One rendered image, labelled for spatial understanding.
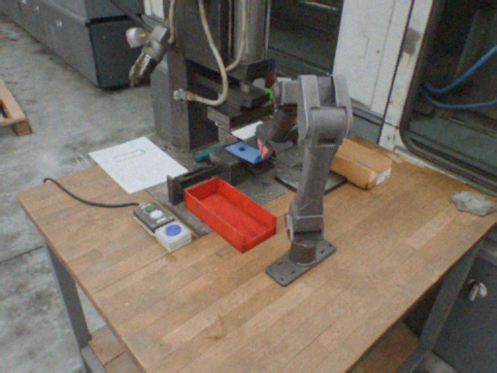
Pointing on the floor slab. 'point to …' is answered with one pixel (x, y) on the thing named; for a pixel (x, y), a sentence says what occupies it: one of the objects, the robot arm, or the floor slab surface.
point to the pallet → (12, 111)
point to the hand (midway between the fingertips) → (263, 155)
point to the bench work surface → (418, 286)
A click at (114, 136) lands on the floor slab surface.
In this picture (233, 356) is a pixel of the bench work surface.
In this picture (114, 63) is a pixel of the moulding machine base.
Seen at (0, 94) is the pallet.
